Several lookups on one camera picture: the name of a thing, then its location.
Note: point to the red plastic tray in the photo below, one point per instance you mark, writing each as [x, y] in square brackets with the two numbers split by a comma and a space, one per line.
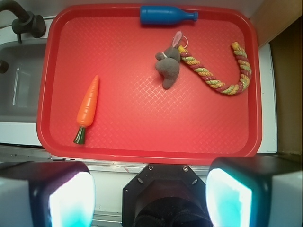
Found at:
[136, 119]

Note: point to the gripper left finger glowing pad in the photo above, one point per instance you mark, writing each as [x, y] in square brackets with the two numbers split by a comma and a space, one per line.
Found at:
[46, 194]

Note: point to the dark sink knob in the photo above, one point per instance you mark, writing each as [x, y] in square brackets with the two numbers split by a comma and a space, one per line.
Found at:
[3, 66]

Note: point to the dark metal faucet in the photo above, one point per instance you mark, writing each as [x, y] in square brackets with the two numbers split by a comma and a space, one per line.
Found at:
[25, 22]

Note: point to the blue plastic toy bottle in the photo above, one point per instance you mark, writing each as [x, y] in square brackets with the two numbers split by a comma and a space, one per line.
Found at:
[165, 15]

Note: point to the orange plastic toy carrot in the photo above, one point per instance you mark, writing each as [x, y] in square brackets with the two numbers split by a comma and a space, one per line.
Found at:
[86, 113]

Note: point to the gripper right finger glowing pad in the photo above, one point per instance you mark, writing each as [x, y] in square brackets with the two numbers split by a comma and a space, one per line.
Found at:
[259, 191]

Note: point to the grey toy sink basin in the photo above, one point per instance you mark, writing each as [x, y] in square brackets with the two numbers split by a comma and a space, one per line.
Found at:
[20, 85]

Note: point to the multicolour twisted rope toy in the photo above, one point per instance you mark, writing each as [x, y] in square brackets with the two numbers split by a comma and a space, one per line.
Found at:
[225, 81]

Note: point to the grey plush bunny toy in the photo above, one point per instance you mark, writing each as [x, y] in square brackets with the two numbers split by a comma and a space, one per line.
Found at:
[168, 62]

